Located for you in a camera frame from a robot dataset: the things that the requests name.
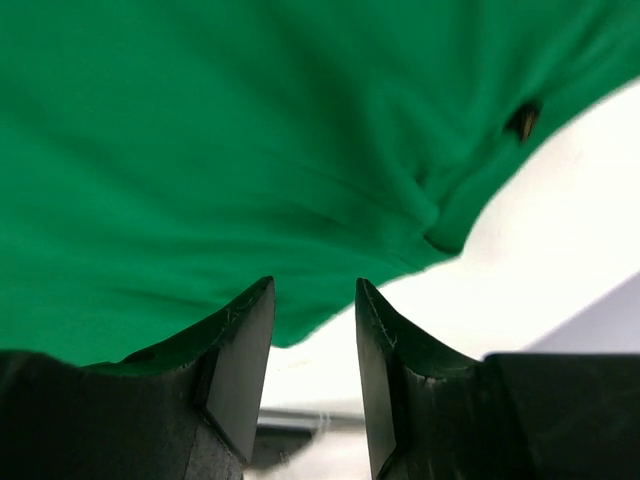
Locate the green t-shirt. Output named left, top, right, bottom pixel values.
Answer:
left=1, top=1, right=639, bottom=365

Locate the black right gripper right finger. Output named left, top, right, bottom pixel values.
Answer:
left=355, top=279, right=639, bottom=479

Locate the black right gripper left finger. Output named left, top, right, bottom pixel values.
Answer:
left=1, top=277, right=275, bottom=479

